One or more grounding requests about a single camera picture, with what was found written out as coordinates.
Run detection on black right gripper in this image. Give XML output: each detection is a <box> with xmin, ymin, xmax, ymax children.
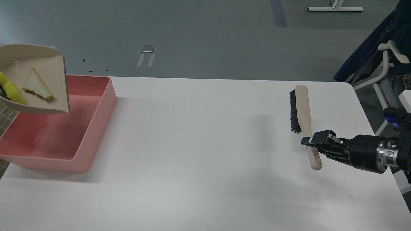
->
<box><xmin>301</xmin><ymin>130</ymin><xmax>386</xmax><ymax>174</ymax></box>

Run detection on beige hand brush black bristles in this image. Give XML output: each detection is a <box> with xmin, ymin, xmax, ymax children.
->
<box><xmin>289</xmin><ymin>85</ymin><xmax>323</xmax><ymax>171</ymax></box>

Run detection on beige plastic dustpan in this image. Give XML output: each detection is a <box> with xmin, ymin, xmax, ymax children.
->
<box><xmin>0</xmin><ymin>44</ymin><xmax>70</xmax><ymax>114</ymax></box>

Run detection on toy sandwich slice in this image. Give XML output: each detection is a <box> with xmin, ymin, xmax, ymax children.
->
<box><xmin>22</xmin><ymin>68</ymin><xmax>54</xmax><ymax>101</ymax></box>

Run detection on yellow sponge piece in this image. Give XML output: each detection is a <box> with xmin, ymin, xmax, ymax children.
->
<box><xmin>0</xmin><ymin>72</ymin><xmax>26</xmax><ymax>104</ymax></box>

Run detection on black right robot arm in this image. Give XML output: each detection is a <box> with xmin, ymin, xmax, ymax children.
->
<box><xmin>301</xmin><ymin>107</ymin><xmax>411</xmax><ymax>182</ymax></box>

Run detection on pink plastic bin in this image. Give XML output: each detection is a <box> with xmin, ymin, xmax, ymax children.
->
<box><xmin>0</xmin><ymin>75</ymin><xmax>117</xmax><ymax>173</ymax></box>

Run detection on white table leg base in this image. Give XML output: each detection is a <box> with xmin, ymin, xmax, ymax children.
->
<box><xmin>307</xmin><ymin>0</ymin><xmax>364</xmax><ymax>12</ymax></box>

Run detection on beige checkered cloth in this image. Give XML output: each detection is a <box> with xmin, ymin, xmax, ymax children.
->
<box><xmin>0</xmin><ymin>104</ymin><xmax>18</xmax><ymax>178</ymax></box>

